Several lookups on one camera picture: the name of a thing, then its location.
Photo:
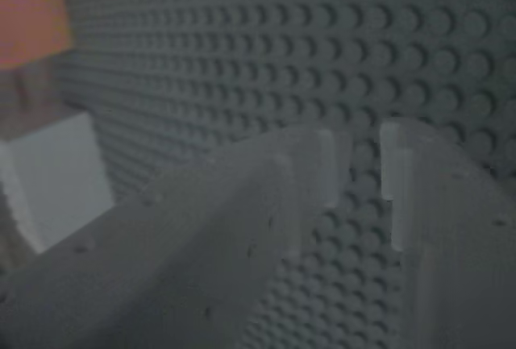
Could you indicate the white block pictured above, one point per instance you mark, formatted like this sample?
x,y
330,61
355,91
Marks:
x,y
60,175

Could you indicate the grey studded baseplate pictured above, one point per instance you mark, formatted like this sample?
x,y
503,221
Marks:
x,y
282,42

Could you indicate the orange block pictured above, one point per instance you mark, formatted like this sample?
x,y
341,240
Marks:
x,y
28,14

